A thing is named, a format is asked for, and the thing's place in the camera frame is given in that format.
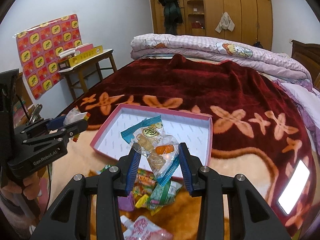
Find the small clear snack packet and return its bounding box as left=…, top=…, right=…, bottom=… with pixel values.
left=62, top=107, right=91, bottom=143

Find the orange gummy packet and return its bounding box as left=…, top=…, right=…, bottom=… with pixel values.
left=132, top=168, right=157, bottom=196

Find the blue clear cookie packet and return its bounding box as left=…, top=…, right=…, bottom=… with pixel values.
left=120, top=115, right=180, bottom=186

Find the purple jelly cup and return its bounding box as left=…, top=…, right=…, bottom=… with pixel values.
left=118, top=192, right=135, bottom=212

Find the yellow candy packet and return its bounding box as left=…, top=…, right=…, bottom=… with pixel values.
left=135, top=194, right=150, bottom=209

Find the green snack packet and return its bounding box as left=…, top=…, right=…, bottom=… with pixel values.
left=148, top=180, right=182, bottom=210

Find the pink drink pouch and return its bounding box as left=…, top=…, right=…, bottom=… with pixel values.
left=120, top=215, right=174, bottom=240

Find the left hand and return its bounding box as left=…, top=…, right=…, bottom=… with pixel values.
left=1, top=172, right=40, bottom=200

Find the pink cardboard box tray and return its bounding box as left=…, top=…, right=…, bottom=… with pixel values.
left=89, top=103, right=213, bottom=182

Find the small wooden side table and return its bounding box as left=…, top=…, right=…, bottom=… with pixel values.
left=59, top=49, right=117, bottom=101

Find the yellow box on table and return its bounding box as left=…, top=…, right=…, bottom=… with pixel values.
left=68, top=46, right=104, bottom=67

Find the red floral plush blanket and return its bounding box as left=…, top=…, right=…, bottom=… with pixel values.
left=51, top=55, right=316, bottom=236

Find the red yellow patterned board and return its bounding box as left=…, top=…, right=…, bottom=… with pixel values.
left=16, top=14, right=82, bottom=100

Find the smartphone with lit screen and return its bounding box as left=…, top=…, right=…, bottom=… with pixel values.
left=277, top=159, right=310, bottom=216

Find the folded pink checkered quilt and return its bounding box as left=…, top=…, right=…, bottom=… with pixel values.
left=130, top=34, right=312, bottom=81

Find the lavender ruffled bedsheet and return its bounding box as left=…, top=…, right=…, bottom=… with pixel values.
left=273, top=79, right=319, bottom=155

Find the white hanging cloth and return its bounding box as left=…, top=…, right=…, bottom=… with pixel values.
left=215, top=12, right=235, bottom=33

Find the dark green hanging coat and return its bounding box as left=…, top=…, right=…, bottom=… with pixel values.
left=158, top=0, right=183, bottom=35

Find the wooden headboard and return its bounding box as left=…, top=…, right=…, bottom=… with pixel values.
left=291, top=40, right=320, bottom=89

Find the wooden wardrobe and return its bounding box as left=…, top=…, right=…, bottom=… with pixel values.
left=150, top=0, right=273, bottom=50

